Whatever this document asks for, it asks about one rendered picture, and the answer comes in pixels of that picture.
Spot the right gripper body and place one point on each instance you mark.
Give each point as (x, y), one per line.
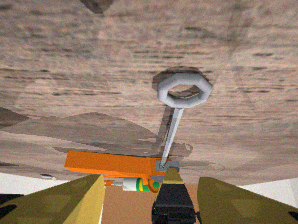
(173, 206)

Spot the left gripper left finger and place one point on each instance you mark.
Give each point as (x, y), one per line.
(78, 201)

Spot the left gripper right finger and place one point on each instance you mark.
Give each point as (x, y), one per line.
(223, 203)

